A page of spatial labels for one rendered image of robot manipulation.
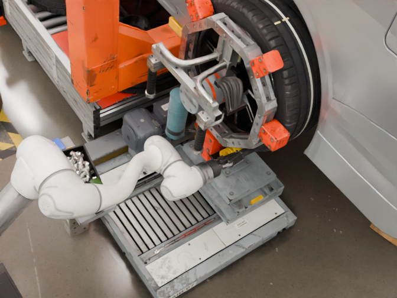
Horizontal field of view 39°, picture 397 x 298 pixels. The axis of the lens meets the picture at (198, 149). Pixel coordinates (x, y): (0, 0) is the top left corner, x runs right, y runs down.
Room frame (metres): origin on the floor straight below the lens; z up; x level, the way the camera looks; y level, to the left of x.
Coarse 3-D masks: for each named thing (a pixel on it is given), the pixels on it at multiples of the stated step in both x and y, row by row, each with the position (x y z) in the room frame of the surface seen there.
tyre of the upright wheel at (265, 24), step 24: (216, 0) 1.81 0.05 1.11; (240, 0) 1.77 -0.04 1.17; (264, 0) 1.78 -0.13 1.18; (288, 0) 1.81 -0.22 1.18; (240, 24) 1.69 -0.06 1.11; (264, 24) 1.64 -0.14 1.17; (264, 48) 1.59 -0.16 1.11; (288, 48) 1.59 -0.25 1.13; (312, 48) 1.64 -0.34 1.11; (288, 72) 1.52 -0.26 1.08; (312, 72) 1.58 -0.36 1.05; (288, 96) 1.48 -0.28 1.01; (288, 120) 1.45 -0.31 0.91; (312, 120) 1.54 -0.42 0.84; (264, 144) 1.49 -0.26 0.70
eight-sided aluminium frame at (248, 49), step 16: (224, 16) 1.71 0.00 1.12; (192, 32) 1.76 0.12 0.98; (224, 32) 1.63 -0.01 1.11; (240, 32) 1.64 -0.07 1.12; (192, 48) 1.81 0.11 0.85; (240, 48) 1.56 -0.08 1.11; (256, 48) 1.57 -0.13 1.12; (256, 80) 1.48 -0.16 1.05; (256, 96) 1.47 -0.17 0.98; (272, 96) 1.48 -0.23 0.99; (256, 112) 1.45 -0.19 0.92; (272, 112) 1.45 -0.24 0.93; (208, 128) 1.61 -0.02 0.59; (224, 128) 1.60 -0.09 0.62; (256, 128) 1.43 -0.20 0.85; (224, 144) 1.53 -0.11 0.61; (240, 144) 1.47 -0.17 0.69; (256, 144) 1.43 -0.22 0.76
